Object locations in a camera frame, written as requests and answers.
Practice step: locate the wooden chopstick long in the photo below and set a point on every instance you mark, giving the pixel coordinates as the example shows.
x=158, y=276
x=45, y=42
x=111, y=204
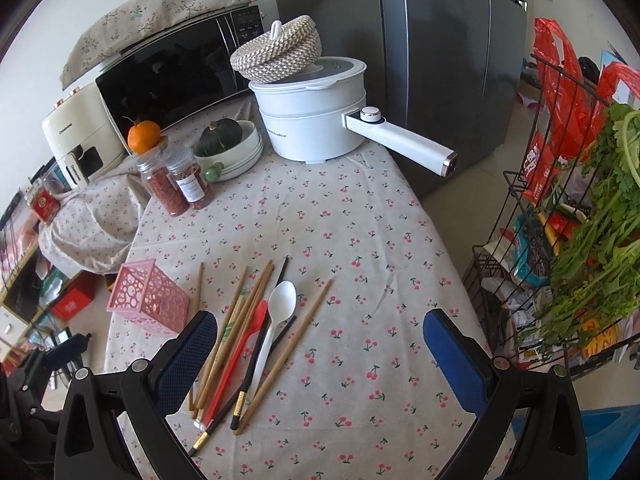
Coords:
x=237, y=327

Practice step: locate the black wire rack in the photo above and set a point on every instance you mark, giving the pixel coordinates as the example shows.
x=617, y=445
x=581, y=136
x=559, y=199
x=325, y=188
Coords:
x=510, y=278

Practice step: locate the orange tangerine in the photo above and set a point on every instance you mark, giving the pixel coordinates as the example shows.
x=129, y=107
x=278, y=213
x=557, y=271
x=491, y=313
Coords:
x=143, y=135

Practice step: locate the red plastic bag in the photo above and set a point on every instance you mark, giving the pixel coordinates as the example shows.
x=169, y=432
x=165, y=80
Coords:
x=577, y=114

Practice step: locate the dark green squash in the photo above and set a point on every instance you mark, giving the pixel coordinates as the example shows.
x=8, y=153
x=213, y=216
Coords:
x=218, y=137

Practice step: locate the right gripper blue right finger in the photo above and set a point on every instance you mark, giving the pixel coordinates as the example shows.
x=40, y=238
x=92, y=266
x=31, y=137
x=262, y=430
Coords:
x=465, y=365

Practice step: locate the spice jar white label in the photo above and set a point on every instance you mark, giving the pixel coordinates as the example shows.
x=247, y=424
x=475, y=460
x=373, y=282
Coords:
x=186, y=173

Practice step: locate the red box on shelf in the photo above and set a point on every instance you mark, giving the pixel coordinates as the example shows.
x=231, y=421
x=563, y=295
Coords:
x=77, y=295

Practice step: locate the white electric cooking pot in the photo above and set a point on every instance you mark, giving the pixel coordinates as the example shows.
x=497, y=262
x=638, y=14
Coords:
x=321, y=113

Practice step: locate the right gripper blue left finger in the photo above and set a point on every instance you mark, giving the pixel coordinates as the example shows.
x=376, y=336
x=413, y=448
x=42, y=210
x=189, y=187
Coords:
x=178, y=363

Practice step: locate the wooden chopstick green print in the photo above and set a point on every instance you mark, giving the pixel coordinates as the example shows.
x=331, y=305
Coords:
x=228, y=322

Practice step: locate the woven rattan basket lid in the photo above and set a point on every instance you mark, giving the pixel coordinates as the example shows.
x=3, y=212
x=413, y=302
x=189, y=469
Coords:
x=287, y=49

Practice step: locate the black microwave oven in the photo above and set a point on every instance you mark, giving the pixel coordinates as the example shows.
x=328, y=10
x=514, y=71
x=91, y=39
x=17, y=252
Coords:
x=178, y=72

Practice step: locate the floral cloth cover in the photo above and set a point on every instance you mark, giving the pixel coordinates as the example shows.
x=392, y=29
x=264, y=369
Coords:
x=128, y=24

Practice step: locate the spice jar red contents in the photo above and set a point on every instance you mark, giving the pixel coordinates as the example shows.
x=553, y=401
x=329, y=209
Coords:
x=155, y=175

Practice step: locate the red label snack jar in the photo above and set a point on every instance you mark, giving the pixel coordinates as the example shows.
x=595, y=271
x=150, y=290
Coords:
x=42, y=203

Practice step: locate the green leafy vegetables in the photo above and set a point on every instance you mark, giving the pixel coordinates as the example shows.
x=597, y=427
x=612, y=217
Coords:
x=596, y=276

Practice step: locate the grey refrigerator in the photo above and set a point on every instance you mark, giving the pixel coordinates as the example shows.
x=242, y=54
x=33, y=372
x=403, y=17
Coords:
x=446, y=69

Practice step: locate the blue plastic stool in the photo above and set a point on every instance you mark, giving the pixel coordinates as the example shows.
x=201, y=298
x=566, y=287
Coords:
x=564, y=442

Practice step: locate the white bowl green handle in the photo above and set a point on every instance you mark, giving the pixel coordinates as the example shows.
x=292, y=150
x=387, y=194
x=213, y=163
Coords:
x=239, y=159

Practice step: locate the cherry print tablecloth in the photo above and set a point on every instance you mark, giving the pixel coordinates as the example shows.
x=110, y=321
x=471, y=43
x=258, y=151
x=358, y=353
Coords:
x=360, y=397

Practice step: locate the pink perforated utensil holder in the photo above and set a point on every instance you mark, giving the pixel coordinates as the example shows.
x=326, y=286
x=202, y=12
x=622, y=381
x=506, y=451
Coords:
x=145, y=296

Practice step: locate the cream air fryer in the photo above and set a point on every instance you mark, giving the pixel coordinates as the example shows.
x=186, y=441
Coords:
x=82, y=138

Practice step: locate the wooden chopstick plain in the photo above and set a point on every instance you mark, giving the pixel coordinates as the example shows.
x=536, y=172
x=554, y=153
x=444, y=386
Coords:
x=250, y=302

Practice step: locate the white plastic spoon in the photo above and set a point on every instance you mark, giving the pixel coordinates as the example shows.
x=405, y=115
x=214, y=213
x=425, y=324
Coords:
x=281, y=306

